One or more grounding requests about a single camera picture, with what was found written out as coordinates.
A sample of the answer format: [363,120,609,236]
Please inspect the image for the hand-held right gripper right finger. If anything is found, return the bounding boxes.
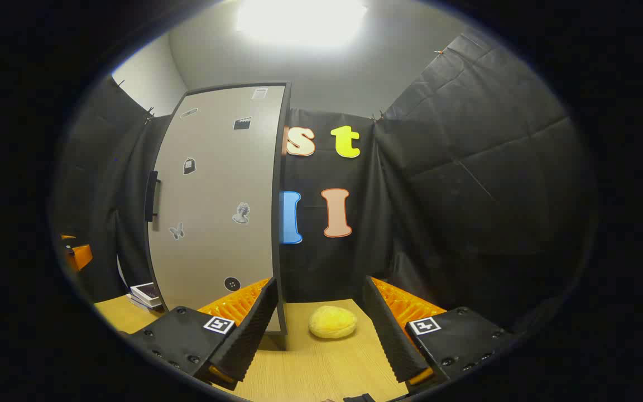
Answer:
[362,275,515,396]

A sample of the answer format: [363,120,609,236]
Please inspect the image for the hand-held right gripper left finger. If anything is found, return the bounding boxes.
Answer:
[118,276,279,391]

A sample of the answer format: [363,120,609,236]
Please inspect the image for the dark grey cabinet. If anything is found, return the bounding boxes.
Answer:
[146,82,292,351]

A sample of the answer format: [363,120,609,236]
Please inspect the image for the black door handle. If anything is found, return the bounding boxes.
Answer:
[144,170,160,223]

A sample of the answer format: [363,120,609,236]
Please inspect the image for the grey cabinet door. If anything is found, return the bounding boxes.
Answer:
[148,85,286,334]

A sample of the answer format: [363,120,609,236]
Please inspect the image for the yellow plush toy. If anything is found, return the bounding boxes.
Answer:
[308,305,358,339]

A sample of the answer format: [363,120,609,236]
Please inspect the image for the dark cover book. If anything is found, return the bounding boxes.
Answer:
[131,282,161,307]

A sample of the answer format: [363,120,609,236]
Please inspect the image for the white book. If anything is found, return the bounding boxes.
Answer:
[128,295,163,312]

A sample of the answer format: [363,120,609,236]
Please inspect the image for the black backdrop cloth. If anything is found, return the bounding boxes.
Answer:
[51,33,598,336]

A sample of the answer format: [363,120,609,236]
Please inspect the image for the ceiling light panel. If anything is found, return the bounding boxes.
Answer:
[236,0,368,50]

